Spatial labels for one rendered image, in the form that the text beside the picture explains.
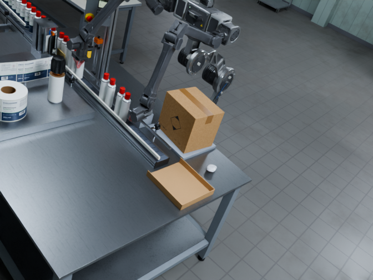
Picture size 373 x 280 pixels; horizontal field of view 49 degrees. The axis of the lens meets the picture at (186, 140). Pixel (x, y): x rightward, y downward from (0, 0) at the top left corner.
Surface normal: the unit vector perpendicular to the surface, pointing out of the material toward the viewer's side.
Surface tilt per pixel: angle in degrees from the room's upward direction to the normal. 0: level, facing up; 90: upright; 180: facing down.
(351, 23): 90
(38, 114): 0
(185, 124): 90
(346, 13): 90
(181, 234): 0
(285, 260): 0
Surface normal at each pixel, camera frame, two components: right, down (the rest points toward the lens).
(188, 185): 0.26, -0.77
